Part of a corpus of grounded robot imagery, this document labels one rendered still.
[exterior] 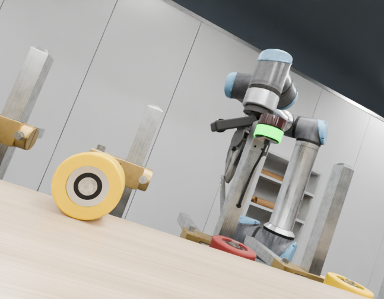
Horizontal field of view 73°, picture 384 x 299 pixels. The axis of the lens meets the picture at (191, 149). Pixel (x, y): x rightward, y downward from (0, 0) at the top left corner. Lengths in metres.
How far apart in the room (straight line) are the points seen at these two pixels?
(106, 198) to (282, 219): 1.09
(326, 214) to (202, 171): 2.72
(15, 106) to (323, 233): 0.74
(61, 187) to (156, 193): 2.96
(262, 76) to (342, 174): 0.32
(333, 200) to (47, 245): 0.64
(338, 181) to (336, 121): 3.75
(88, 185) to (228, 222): 0.38
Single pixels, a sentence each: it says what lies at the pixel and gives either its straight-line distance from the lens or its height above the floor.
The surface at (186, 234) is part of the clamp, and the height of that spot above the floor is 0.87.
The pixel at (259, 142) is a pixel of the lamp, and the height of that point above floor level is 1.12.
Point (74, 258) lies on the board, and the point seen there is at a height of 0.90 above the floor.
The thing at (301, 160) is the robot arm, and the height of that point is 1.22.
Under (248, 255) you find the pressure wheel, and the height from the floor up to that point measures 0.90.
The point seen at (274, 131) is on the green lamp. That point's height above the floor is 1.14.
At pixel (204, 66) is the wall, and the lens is 3.49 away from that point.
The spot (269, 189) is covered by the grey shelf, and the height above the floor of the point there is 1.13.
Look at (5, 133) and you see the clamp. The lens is 0.61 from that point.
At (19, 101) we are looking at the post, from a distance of 0.61.
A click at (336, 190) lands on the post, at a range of 0.75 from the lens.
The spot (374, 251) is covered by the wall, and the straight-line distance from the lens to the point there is 5.35.
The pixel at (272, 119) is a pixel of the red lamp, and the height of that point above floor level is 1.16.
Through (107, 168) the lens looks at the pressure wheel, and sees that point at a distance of 0.32.
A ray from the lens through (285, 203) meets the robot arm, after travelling 1.33.
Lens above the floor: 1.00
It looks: 4 degrees up
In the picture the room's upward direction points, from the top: 21 degrees clockwise
